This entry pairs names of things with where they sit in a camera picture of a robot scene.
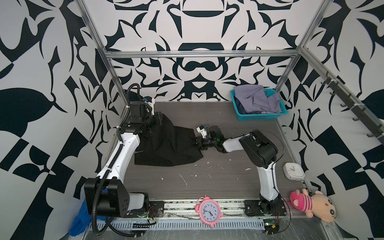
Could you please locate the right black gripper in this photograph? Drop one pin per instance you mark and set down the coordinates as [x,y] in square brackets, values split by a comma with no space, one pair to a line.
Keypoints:
[200,142]

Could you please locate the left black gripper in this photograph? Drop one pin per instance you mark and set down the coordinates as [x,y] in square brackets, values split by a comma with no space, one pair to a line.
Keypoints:
[155,123]

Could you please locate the black skirt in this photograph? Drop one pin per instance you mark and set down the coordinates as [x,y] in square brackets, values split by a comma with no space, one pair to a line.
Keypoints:
[166,145]

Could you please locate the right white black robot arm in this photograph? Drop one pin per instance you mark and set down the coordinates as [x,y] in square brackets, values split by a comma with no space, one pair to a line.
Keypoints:
[263,154]

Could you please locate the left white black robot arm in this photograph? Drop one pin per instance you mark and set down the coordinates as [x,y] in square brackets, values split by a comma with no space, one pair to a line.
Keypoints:
[106,196]

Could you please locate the teal plastic basket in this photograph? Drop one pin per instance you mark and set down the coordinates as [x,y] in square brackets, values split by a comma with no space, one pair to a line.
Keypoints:
[262,116]

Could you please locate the dark navy garment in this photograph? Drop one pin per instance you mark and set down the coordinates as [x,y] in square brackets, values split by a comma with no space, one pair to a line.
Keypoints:
[240,107]

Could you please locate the purple grey skirt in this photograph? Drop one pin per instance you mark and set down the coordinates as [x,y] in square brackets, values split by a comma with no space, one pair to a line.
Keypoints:
[254,99]

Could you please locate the pink alarm clock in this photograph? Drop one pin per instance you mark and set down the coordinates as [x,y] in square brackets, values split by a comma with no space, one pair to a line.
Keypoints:
[209,211]

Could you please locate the white square clock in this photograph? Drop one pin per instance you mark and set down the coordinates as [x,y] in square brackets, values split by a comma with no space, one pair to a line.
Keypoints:
[293,172]

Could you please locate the small green circuit board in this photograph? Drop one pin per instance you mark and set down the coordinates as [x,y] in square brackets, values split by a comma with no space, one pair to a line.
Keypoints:
[271,226]

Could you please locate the blue cloth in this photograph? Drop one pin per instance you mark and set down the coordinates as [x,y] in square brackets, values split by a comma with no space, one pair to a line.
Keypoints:
[81,221]

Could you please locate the pink plush pig toy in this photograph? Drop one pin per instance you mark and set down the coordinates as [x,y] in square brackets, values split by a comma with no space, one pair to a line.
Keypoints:
[317,205]

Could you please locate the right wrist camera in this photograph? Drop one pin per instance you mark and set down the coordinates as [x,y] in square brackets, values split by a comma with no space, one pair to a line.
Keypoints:
[203,131]

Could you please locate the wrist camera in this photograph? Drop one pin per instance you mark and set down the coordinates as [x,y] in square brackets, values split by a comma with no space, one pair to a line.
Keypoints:
[203,131]
[150,103]

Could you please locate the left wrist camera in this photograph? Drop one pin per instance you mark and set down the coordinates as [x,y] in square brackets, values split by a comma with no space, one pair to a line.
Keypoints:
[150,103]

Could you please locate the white slotted cable duct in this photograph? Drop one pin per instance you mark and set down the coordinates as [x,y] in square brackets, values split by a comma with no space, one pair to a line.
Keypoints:
[184,224]

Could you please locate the black wall hook rack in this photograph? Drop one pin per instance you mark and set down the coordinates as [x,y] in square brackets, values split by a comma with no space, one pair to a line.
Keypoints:
[351,102]

